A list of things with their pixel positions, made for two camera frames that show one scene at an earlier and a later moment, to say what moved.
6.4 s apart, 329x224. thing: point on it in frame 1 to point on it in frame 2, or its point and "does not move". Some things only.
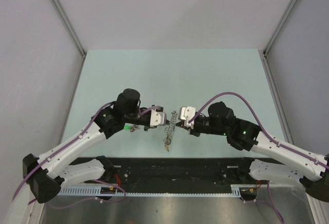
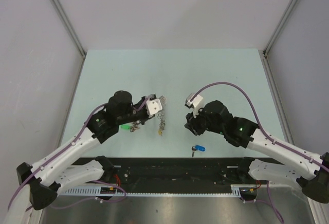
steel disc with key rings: [169, 129] to [161, 116]
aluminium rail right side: [276, 99] does not move
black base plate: [131, 171] does not move
